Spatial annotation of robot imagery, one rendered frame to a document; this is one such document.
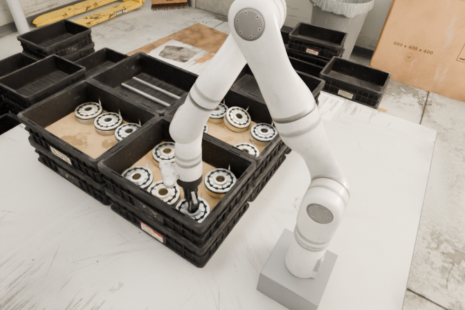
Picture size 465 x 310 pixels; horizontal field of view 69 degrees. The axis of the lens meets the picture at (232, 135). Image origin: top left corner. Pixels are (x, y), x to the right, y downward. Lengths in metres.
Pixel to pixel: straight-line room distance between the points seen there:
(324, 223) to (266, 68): 0.37
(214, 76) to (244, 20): 0.15
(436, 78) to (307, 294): 2.99
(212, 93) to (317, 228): 0.38
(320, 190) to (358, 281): 0.48
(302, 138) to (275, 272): 0.45
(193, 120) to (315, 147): 0.27
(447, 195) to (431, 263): 0.59
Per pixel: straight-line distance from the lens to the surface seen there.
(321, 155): 0.73
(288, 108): 0.64
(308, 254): 0.90
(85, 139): 1.34
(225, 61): 0.70
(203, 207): 1.03
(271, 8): 0.59
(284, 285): 0.99
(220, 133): 1.30
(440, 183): 2.73
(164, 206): 0.95
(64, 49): 2.67
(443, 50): 3.67
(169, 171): 0.91
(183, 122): 0.76
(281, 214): 1.23
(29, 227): 1.31
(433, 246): 2.34
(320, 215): 0.77
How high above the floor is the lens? 1.68
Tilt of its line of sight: 41 degrees down
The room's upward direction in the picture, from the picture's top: 4 degrees clockwise
